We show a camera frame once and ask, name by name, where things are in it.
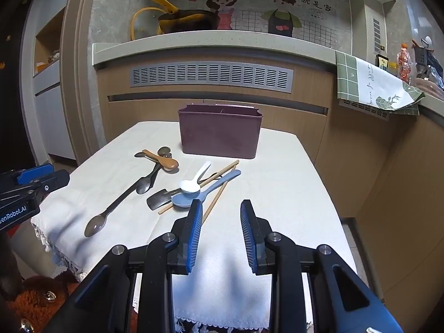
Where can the red chili bottle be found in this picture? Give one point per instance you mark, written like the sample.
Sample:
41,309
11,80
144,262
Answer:
404,64

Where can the light blue plastic spoon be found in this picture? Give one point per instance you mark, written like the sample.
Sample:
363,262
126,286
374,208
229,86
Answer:
180,201

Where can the long grey vent grille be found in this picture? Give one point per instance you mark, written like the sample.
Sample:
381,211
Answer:
208,74

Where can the cartoon wall sticker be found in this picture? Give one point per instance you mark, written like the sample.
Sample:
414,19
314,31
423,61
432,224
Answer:
312,24

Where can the pink plastic basket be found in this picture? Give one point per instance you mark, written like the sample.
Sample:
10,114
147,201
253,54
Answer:
430,88

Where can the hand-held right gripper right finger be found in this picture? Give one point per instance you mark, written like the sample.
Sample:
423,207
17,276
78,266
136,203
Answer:
248,236

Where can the orange fuzzy cloth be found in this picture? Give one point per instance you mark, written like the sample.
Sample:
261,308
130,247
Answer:
34,301

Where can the dark utensil basket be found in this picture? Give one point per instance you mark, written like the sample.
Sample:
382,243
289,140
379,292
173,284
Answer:
423,57

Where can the wooden chopstick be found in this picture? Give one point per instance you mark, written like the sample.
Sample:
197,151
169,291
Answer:
225,169
216,197

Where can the white plastic spoon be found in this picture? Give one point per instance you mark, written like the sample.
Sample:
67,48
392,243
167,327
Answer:
189,185

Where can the green checked towel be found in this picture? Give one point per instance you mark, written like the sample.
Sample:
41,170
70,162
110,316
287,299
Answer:
374,83

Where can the white tablecloth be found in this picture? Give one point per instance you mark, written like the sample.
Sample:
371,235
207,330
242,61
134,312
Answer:
277,180

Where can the long dark metal spoon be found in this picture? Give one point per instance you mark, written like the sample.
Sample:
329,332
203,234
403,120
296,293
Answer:
95,227

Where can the small dark labelled box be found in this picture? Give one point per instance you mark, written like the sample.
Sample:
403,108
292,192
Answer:
381,63

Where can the yellow-rimmed glass lid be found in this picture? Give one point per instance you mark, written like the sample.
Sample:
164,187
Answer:
133,24

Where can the short grey vent grille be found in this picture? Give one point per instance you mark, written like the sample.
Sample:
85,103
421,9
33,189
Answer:
364,109

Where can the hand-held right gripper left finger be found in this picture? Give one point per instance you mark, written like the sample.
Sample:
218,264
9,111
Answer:
194,236

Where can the brown wooden spoon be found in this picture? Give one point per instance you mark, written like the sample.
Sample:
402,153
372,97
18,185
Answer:
170,164

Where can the purple plastic utensil holder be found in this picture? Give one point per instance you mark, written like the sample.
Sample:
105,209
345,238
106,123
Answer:
218,135

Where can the black square scoop spoon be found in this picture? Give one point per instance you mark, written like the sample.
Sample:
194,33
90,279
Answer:
156,199

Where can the person's left forearm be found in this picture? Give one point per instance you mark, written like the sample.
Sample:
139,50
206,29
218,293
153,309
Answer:
8,267

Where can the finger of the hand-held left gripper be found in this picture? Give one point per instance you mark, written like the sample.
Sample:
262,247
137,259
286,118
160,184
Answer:
55,179
34,173

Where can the dark door with small stickers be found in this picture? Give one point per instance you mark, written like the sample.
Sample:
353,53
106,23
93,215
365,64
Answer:
14,93

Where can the white shelf cabinet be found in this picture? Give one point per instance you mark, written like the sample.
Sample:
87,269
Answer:
52,121

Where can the wooden counter cabinet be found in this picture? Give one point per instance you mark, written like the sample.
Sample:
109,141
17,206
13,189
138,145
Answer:
312,128

